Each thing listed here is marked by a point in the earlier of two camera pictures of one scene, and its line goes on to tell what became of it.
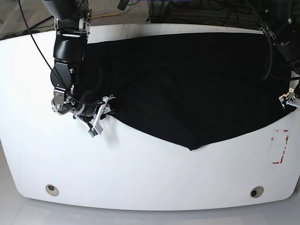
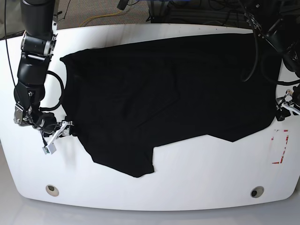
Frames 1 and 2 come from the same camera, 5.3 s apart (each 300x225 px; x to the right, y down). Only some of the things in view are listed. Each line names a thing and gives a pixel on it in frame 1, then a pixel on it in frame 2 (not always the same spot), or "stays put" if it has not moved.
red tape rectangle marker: x=281 y=158 stays put
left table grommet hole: x=52 y=190 stays put
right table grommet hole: x=257 y=191 stays put
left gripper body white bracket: x=96 y=126 -> x=63 y=130
